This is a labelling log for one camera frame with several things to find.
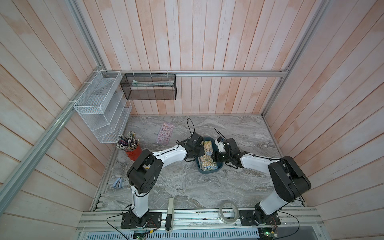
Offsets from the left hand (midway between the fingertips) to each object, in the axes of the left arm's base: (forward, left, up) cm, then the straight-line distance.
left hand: (202, 153), depth 93 cm
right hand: (0, -6, -2) cm, 6 cm away
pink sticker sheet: (+19, +26, -4) cm, 32 cm away
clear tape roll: (-33, -16, -2) cm, 36 cm away
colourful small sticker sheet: (-6, -2, -1) cm, 6 cm away
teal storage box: (+3, -9, 0) cm, 9 cm away
